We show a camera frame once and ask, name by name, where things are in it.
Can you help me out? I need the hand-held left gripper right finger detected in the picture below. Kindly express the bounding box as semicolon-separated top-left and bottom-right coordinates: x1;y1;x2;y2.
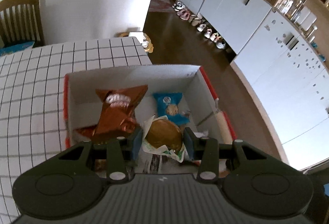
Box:
183;127;268;184

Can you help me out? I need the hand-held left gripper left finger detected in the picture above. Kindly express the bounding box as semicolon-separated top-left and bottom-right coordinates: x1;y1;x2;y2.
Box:
59;128;144;184

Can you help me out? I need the golden round pastry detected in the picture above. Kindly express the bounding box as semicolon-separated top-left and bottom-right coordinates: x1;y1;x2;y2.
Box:
141;116;185;163

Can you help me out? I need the brown snack packet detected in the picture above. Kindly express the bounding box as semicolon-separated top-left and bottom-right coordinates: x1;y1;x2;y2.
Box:
74;85;149;144

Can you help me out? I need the blue cookie packet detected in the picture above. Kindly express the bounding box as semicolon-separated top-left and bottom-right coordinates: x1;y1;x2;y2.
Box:
153;92;191;125

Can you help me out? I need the red cardboard box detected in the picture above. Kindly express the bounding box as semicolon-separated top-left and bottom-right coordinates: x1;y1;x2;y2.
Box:
63;65;237;163

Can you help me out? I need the yellow and white bag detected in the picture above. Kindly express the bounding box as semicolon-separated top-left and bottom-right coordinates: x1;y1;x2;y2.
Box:
118;31;155;53

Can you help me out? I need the white checkered tablecloth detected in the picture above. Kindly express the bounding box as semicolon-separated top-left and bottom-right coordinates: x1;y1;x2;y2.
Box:
0;37;152;224

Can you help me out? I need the row of shoes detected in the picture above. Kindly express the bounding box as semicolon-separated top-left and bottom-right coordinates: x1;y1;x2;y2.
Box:
172;1;227;49

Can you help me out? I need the reddish door mat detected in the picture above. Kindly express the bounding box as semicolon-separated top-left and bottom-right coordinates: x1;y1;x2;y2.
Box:
150;0;178;13

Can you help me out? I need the blue chair cushion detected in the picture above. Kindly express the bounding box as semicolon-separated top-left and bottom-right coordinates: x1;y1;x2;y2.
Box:
0;41;34;56

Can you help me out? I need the wooden chair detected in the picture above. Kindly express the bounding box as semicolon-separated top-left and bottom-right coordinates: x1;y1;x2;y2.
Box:
0;0;45;48

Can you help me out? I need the cluster of clear bottles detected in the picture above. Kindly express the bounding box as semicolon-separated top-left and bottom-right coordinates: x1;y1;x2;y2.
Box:
279;0;319;40

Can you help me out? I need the grey wall cabinet unit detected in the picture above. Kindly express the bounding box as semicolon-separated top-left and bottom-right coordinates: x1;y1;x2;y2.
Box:
180;0;329;170

